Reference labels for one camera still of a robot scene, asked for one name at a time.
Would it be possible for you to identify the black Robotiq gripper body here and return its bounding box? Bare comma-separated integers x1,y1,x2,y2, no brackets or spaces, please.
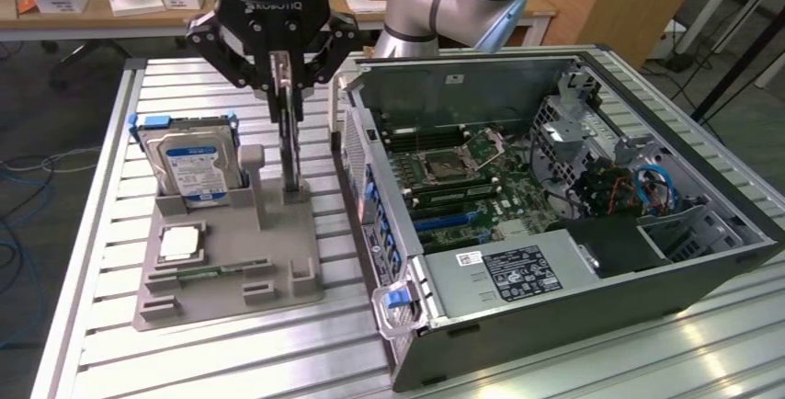
211,0,331,56

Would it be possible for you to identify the green Nvidia graphics card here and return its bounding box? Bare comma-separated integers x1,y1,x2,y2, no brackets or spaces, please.
269,49,311,200

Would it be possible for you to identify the white round holder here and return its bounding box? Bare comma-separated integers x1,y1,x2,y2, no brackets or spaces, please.
107,0,168,17

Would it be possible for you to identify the RAM slot with white clips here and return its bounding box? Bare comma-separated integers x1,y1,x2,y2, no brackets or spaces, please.
379,123,459,136
403,181,496,200
410,189,504,210
385,132,461,145

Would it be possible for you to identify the office chair base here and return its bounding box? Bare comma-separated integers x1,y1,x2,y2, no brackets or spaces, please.
40,40,134,93

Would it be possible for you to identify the wooden desk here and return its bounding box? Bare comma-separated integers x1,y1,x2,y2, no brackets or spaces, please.
0,0,561,44

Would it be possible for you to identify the black RAM slot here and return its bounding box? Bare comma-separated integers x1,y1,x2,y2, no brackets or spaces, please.
383,128,461,141
401,177,492,196
407,186,500,204
389,137,465,151

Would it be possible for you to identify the hard disk with blue rails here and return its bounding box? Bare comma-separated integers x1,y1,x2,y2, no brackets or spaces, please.
127,113,242,211

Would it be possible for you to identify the metal socket cover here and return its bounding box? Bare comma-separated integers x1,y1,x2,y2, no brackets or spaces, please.
462,126,512,154

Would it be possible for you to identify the CPU socket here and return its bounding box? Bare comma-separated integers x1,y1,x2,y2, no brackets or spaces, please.
415,148,477,185

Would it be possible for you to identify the long black expansion slot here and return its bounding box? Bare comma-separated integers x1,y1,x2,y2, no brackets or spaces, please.
409,204,486,220

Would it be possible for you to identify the grey parts rack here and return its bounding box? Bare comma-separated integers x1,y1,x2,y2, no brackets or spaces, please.
131,143,327,334

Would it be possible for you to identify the CPU chip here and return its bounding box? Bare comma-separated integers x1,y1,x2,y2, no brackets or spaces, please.
156,222,211,266

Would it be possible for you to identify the blue expansion slot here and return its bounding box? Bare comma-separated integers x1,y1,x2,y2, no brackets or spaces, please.
414,213,481,231

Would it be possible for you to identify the metal disk bay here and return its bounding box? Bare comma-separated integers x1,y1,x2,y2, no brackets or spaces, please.
530,93,621,165

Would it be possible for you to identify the green motherboard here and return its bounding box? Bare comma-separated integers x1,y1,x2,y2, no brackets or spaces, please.
373,118,557,256

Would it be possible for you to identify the green RAM stick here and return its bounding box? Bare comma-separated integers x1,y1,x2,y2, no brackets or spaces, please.
174,264,247,281

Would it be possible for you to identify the wooden cabinet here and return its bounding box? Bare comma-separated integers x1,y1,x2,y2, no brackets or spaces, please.
576,0,684,70

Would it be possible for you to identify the blue case latch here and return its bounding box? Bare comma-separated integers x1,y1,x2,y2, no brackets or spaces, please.
382,290,411,313

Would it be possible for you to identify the grey power supply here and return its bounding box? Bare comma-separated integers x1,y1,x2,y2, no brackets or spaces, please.
422,228,600,320

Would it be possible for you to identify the black stand pole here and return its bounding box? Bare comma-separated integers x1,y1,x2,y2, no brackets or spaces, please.
690,0,785,125

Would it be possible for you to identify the black open PC case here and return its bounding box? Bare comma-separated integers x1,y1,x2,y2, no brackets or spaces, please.
330,51,785,393

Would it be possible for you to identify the orange wire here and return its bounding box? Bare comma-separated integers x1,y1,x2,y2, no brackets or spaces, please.
612,177,634,211

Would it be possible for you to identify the blue wire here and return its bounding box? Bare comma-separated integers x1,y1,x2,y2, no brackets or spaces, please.
634,164,677,210

